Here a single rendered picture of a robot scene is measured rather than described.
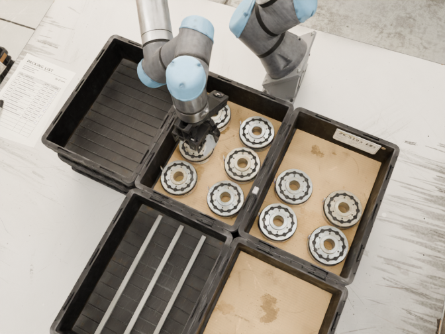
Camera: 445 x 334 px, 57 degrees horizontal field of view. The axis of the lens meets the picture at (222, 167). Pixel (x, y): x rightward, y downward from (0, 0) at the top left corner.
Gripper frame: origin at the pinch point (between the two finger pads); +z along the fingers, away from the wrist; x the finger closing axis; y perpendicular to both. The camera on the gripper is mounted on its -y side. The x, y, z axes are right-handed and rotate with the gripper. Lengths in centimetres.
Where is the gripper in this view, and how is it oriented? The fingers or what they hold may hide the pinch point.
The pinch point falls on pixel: (204, 138)
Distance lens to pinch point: 112.0
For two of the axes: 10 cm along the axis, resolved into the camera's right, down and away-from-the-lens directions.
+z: 0.4, 3.5, 9.4
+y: -4.9, 8.2, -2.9
